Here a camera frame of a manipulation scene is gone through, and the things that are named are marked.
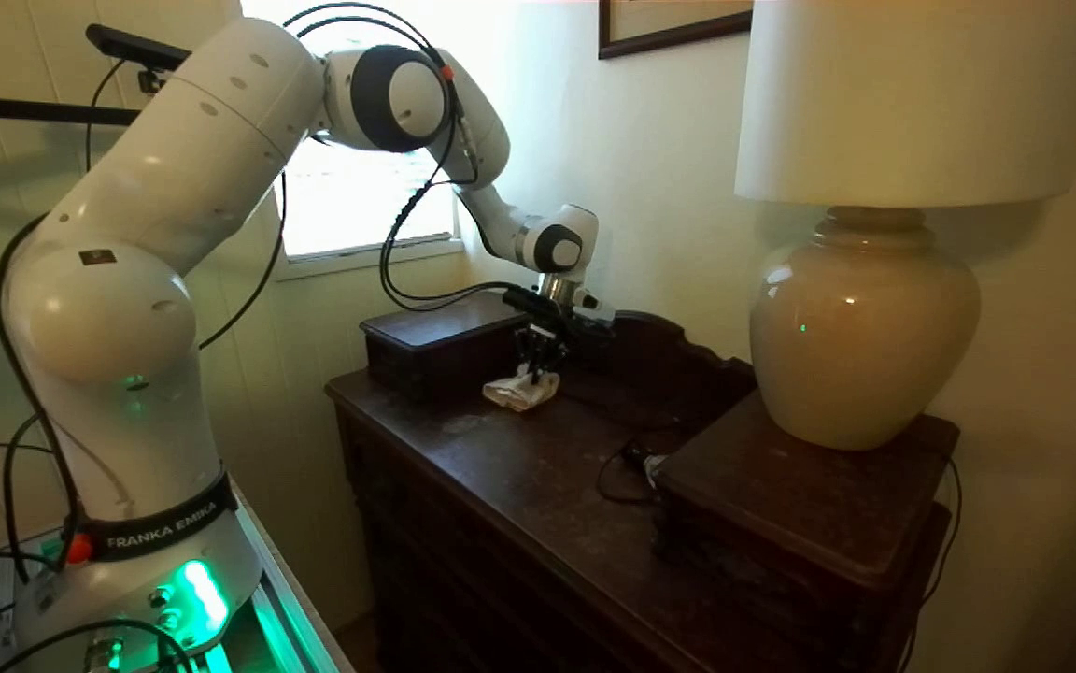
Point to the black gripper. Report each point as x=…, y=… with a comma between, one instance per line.
x=541, y=347

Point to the white towel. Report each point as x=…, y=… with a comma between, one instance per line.
x=516, y=389

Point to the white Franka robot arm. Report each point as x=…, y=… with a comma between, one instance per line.
x=187, y=162

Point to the dark wooden box under lamp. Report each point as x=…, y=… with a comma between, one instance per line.
x=814, y=511

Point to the beige ceramic lamp white shade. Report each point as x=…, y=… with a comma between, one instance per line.
x=860, y=324

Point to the dark wooden lidded box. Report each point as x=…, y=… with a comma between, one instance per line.
x=440, y=342

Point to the dark wooden dresser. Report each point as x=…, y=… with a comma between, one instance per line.
x=512, y=525

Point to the bright window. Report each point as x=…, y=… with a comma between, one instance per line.
x=365, y=201

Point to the dark framed picture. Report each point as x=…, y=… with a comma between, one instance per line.
x=674, y=33

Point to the red round base button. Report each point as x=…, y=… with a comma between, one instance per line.
x=79, y=549

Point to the black exterior camera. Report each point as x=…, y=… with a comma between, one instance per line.
x=132, y=45

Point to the black camera stand bar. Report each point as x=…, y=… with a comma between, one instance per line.
x=29, y=109

